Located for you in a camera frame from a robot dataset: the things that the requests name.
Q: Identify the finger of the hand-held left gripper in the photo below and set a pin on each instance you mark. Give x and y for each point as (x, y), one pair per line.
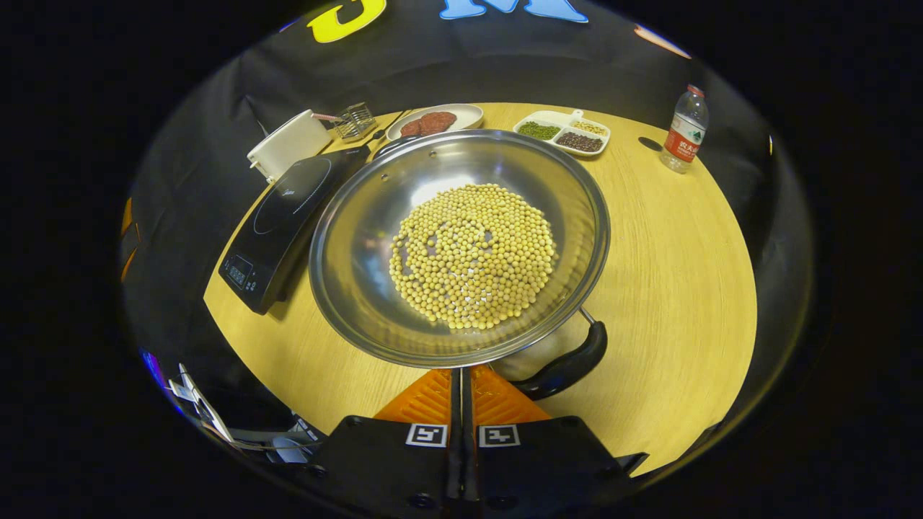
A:
(130, 241)

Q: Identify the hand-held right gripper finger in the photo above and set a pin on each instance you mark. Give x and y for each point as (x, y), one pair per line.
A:
(467, 461)
(456, 461)

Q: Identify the black induction cooktop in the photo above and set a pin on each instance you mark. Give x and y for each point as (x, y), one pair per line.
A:
(277, 231)

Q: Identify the white toaster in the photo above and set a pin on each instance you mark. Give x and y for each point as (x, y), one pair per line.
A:
(288, 144)

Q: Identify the pile of yellow soybeans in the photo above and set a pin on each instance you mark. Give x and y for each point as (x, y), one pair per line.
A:
(472, 252)

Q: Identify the pink striped straw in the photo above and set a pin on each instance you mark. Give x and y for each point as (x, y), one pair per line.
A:
(324, 116)

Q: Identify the small brown steak piece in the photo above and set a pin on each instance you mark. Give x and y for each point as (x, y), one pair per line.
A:
(411, 128)

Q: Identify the large brown steak piece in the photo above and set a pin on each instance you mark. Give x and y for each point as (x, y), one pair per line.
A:
(440, 121)

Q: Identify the pile of dark red beans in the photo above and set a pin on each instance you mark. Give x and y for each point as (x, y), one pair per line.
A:
(579, 142)

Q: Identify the pile of green mung beans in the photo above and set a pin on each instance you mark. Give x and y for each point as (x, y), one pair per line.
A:
(539, 130)

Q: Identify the white round plate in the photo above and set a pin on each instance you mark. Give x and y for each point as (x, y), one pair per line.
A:
(465, 115)

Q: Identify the pile of pale beans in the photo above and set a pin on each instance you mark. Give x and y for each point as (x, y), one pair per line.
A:
(590, 127)

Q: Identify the white divided dish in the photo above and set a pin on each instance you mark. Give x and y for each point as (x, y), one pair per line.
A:
(559, 117)

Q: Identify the water bottle with red label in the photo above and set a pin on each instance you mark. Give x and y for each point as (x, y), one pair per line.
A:
(685, 133)

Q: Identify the black backdrop cloth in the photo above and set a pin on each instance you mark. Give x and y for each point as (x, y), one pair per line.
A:
(505, 65)

